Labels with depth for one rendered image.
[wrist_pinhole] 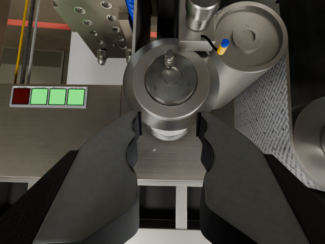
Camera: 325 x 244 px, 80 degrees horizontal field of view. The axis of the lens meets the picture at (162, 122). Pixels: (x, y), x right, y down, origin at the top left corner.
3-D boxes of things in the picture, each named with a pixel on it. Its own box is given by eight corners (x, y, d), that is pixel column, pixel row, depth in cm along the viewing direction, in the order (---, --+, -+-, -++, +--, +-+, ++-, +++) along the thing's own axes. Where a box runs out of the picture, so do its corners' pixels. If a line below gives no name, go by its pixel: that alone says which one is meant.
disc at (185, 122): (216, 36, 31) (223, 129, 28) (215, 38, 31) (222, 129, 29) (123, 38, 31) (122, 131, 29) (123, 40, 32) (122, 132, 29)
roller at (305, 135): (384, 95, 29) (400, 193, 27) (284, 121, 54) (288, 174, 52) (289, 94, 30) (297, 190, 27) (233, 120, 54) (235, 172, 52)
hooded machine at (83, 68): (83, 49, 264) (75, 142, 245) (67, 21, 208) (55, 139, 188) (137, 53, 272) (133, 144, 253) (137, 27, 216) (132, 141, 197)
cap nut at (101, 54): (106, 49, 63) (105, 62, 63) (109, 54, 67) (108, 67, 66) (95, 49, 64) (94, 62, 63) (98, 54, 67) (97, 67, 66)
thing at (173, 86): (147, 105, 27) (142, 55, 28) (148, 109, 29) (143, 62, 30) (200, 99, 27) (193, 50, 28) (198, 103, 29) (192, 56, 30)
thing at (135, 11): (139, -43, 34) (134, 57, 31) (150, 36, 57) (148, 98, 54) (136, -43, 34) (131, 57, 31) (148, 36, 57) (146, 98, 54)
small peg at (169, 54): (176, 50, 25) (173, 59, 25) (175, 59, 28) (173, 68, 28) (165, 47, 25) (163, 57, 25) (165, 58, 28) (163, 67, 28)
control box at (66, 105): (87, 86, 63) (85, 107, 62) (88, 87, 64) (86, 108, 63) (11, 85, 64) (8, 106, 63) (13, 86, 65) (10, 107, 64)
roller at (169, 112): (208, 42, 30) (212, 117, 28) (188, 93, 55) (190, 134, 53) (132, 44, 30) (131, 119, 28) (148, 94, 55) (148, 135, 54)
